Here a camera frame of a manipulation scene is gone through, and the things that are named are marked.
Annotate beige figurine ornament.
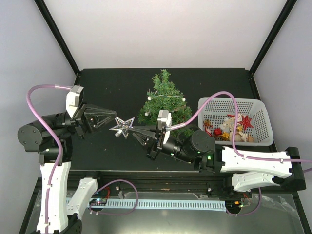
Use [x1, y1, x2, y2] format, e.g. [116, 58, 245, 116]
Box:
[234, 131, 254, 143]

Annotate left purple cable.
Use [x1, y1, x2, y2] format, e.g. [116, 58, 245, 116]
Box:
[26, 84, 74, 234]

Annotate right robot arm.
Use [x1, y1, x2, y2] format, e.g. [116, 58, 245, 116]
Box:
[130, 126, 306, 196]

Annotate silver glitter star topper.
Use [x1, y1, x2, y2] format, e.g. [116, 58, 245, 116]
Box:
[109, 117, 135, 139]

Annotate red wrapped candy ornament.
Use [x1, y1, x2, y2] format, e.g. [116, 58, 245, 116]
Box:
[203, 119, 213, 137]

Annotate white perforated plastic basket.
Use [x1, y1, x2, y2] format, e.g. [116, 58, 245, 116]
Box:
[198, 97, 273, 146]

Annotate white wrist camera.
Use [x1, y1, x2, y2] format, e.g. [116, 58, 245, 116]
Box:
[157, 110, 172, 144]
[66, 85, 84, 118]

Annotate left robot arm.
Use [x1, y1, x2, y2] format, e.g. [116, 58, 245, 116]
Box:
[18, 103, 117, 234]

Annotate gold gift box ornament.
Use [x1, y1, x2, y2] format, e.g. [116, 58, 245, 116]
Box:
[220, 132, 230, 141]

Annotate purple cable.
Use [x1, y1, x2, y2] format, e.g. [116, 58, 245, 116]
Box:
[168, 91, 312, 174]
[26, 84, 74, 234]

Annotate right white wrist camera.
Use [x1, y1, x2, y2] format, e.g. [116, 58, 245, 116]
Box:
[157, 110, 172, 144]

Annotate red star ornament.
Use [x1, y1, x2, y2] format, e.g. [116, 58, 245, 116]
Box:
[239, 116, 253, 129]

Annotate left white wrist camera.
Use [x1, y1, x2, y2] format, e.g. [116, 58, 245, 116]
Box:
[66, 85, 84, 118]

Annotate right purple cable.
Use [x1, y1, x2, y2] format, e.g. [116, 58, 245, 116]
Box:
[168, 91, 312, 174]

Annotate left black frame post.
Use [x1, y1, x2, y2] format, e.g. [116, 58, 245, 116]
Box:
[34, 0, 80, 76]

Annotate small green christmas tree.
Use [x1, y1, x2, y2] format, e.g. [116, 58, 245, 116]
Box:
[138, 69, 192, 125]

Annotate white slotted cable duct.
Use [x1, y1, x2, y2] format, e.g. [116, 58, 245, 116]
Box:
[65, 197, 226, 212]

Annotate black frame post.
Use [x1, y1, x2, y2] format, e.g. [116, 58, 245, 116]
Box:
[34, 0, 80, 76]
[249, 0, 297, 76]

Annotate white bulb light string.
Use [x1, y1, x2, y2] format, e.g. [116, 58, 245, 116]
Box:
[144, 94, 186, 117]

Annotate right black frame post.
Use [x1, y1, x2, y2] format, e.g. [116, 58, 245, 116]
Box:
[249, 0, 297, 76]

